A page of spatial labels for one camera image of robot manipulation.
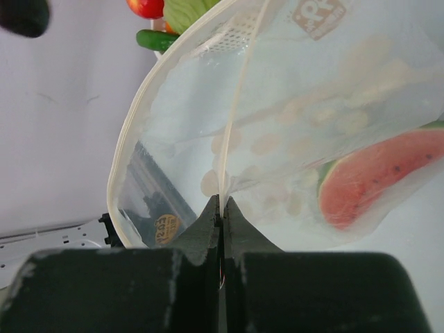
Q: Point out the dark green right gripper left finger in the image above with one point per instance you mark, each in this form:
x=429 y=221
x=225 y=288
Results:
x=171 y=289

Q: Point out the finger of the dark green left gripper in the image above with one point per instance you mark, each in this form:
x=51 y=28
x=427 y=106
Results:
x=27 y=18

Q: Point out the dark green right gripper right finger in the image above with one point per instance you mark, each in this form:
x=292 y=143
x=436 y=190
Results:
x=270 y=290

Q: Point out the red apple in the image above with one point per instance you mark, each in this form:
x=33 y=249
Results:
x=148 y=9

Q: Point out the watermelon slice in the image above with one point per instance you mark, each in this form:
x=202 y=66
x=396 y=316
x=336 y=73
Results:
x=349 y=186

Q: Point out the green cabbage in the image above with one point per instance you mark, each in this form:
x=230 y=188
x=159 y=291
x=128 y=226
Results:
x=181 y=14

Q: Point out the clear zip top bag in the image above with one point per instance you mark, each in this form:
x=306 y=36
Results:
x=256 y=96

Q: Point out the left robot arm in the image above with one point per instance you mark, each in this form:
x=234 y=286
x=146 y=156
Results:
x=64 y=89

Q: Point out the green cucumber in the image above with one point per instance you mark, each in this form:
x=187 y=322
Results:
x=155 y=40

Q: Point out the orange carrot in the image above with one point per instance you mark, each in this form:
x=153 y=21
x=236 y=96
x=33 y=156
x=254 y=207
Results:
x=169 y=29

